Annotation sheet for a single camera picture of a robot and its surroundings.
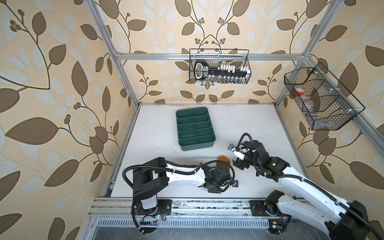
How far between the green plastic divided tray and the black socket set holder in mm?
278

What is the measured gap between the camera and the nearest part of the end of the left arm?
589mm

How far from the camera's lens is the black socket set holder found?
827 millimetres

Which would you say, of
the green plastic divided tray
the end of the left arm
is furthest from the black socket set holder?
the end of the left arm

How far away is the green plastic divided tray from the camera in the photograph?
37.4 inches

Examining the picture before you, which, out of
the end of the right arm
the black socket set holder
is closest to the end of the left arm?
the end of the right arm

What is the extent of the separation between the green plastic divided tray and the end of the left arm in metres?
Result: 0.28

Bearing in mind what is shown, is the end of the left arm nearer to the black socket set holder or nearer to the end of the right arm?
the end of the right arm

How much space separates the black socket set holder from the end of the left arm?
52cm

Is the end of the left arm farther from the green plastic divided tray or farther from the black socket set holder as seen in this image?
the black socket set holder
